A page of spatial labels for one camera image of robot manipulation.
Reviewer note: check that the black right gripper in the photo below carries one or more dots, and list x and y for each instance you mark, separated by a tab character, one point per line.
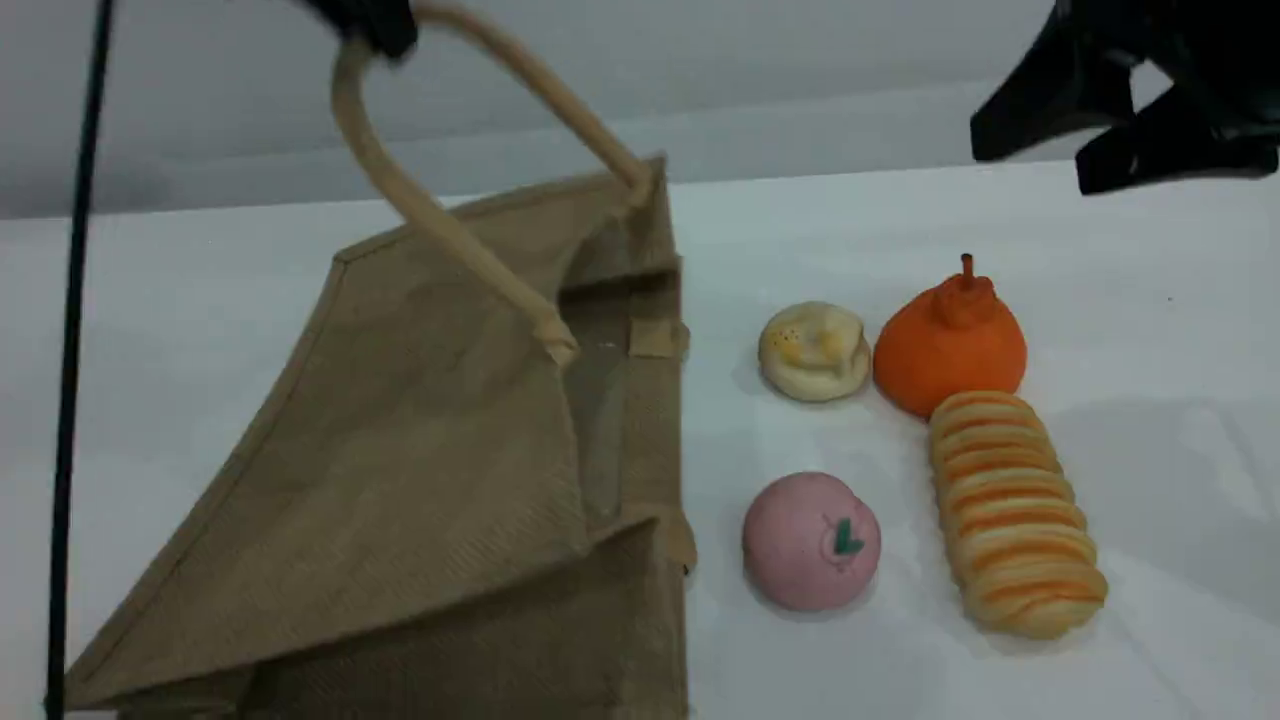
1200	50

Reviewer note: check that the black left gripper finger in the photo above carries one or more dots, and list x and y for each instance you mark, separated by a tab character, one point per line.
395	25
340	14

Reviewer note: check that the round egg yolk pastry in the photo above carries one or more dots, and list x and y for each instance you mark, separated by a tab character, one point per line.
815	352

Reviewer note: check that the long striped bread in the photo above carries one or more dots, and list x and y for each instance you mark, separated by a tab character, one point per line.
1015	520

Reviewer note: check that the brown jute tote bag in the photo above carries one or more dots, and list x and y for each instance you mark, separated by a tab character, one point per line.
420	480

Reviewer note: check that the orange pear-shaped toy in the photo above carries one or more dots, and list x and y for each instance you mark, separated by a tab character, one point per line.
950	355

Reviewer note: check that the pink peach bun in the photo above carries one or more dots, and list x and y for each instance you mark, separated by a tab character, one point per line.
805	545

